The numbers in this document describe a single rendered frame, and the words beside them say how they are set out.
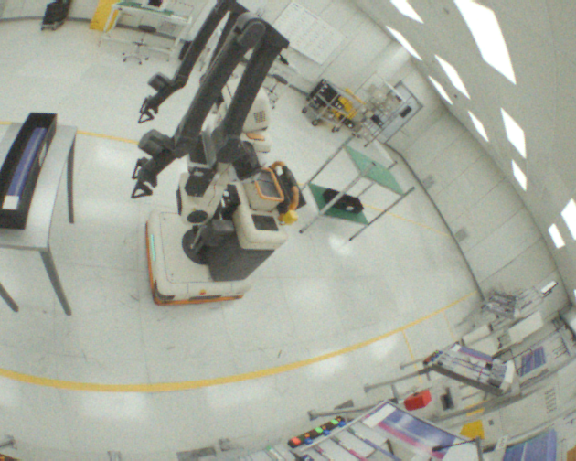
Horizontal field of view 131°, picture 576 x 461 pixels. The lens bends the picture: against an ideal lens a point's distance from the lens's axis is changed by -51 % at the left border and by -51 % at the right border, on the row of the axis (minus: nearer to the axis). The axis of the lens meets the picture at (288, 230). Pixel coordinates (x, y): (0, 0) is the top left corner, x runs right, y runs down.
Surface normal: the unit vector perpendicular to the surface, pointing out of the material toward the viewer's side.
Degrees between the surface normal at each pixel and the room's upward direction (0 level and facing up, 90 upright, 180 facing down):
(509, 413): 90
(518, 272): 90
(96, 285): 0
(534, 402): 90
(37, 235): 0
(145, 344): 0
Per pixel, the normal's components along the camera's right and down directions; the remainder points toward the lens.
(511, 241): -0.77, -0.11
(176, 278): 0.57, -0.55
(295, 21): 0.28, 0.82
